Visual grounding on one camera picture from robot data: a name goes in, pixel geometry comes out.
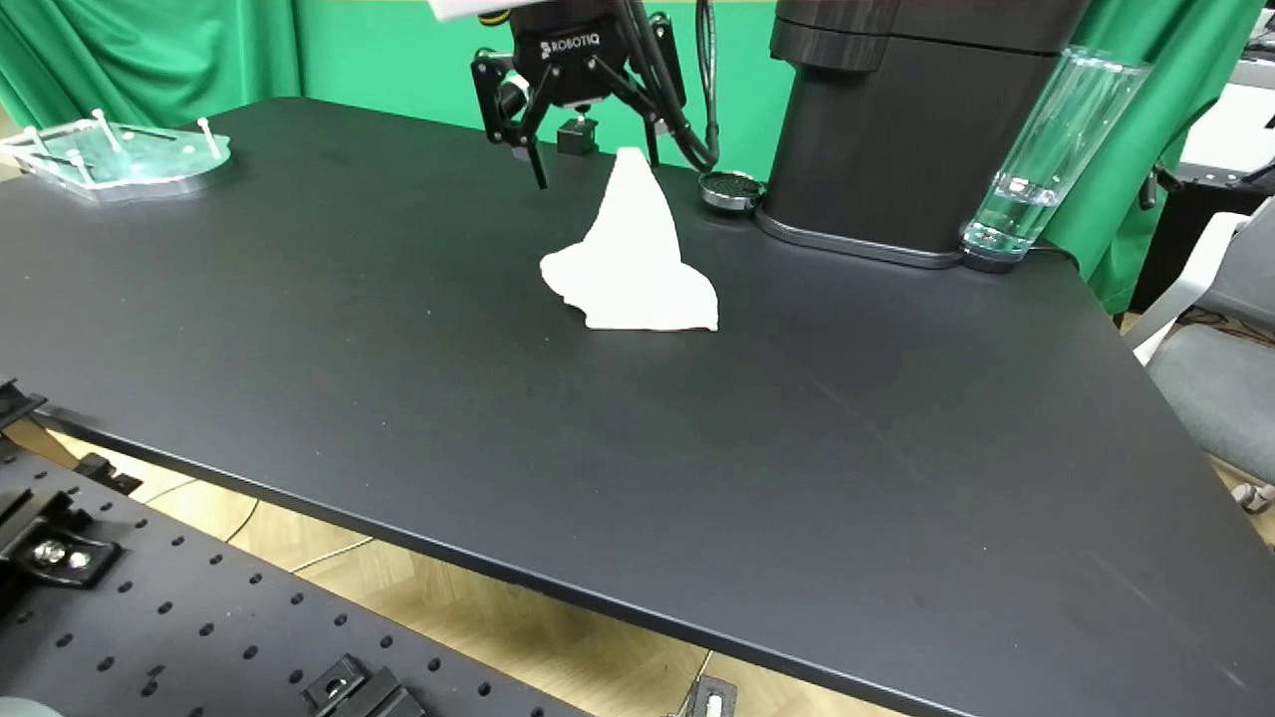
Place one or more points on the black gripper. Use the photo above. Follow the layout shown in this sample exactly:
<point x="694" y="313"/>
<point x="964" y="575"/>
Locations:
<point x="571" y="52"/>

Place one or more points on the white cloth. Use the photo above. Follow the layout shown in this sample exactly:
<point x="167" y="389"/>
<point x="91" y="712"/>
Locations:
<point x="625" y="268"/>

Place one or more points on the green backdrop curtain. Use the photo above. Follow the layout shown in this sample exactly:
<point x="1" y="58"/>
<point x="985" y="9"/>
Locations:
<point x="171" y="61"/>

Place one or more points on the black perforated breadboard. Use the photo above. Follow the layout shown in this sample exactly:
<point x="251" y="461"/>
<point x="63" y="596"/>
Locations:
<point x="119" y="611"/>

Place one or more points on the grey office chair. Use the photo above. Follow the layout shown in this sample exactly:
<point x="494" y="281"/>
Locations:
<point x="1208" y="343"/>

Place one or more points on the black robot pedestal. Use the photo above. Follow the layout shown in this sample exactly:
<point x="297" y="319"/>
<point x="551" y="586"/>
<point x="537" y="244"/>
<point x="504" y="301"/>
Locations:
<point x="899" y="116"/>

